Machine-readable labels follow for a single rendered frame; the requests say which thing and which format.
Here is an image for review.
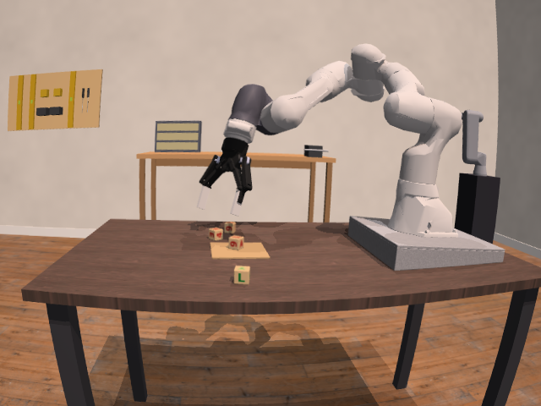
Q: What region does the peach flat mat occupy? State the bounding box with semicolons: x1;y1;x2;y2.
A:
210;243;270;259

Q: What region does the tan letter block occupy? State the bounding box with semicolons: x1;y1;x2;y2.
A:
228;235;243;250
224;222;236;233
234;266;250;285
209;228;223;241

